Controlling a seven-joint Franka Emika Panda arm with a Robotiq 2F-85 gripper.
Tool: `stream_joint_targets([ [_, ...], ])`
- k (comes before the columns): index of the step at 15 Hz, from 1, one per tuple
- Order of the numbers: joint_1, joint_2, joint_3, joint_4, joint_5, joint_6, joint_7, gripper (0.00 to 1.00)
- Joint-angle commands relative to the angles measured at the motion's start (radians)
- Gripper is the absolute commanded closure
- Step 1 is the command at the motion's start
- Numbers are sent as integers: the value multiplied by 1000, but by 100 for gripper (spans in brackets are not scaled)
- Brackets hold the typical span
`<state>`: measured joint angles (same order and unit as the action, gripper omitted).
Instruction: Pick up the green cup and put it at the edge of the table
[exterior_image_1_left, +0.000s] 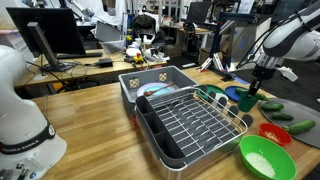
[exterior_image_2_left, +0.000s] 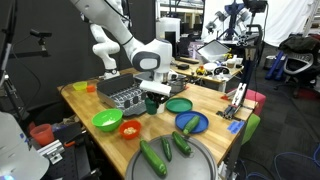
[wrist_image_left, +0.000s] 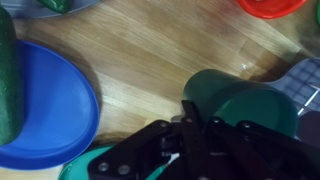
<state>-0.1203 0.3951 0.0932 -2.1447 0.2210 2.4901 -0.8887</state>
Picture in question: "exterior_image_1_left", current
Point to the grey plastic bin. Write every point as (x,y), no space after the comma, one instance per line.
(150,75)

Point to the wooden background desk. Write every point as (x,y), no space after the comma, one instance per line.
(83,69)

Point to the orange bowl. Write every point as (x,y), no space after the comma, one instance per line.
(275,133)

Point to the grey round tray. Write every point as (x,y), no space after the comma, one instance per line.
(300,111)

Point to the grey dish rack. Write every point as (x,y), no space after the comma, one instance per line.
(166,146)

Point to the black power adapter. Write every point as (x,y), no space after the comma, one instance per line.
(105,62)

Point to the green plate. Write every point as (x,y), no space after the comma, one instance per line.
(213,89)

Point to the dark jacket on chair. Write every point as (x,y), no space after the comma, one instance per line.
(143,23)

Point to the medium cucumber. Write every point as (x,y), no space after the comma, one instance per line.
(272,106)

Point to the black computer monitor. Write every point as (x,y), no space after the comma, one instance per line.
(56,30)

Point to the pale plate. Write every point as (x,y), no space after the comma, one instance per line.
(150,88)

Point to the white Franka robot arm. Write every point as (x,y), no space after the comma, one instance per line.
(20,116)

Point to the black keyboard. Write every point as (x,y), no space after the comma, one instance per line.
(79,55)

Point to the clear plastic tub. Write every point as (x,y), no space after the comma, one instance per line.
(113,45)

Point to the white round container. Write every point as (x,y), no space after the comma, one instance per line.
(133,51)

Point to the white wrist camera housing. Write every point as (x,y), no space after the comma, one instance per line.
(287,73)

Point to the dark green cup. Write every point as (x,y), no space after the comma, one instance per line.
(246,103)

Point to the metal panel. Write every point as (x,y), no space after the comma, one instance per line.
(256,41)

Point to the dark camera stand post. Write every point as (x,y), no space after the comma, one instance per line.
(216,40)

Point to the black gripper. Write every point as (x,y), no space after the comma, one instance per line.
(266,72)

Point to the large cucumber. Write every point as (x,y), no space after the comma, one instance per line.
(300,126)

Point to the small red object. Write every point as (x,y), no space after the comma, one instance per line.
(134,121)

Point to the bright green bowl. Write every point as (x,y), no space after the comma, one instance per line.
(266,148)

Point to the wooden spoon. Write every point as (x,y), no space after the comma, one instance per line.
(160,90)

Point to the yellow toy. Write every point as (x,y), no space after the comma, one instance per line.
(138,59)

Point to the grey monitor stand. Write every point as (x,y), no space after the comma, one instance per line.
(41,46)

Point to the cucumber lying on plate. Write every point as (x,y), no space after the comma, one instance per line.
(240,90)

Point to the dark background monitor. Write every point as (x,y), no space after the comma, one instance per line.
(198,12)

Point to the small thin cucumber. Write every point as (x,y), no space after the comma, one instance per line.
(281,116)

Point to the blue plate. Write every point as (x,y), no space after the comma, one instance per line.
(231,94)

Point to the blue tape patch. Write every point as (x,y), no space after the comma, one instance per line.
(241,80)

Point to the white and black clamp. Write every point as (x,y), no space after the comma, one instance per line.
(211,63)

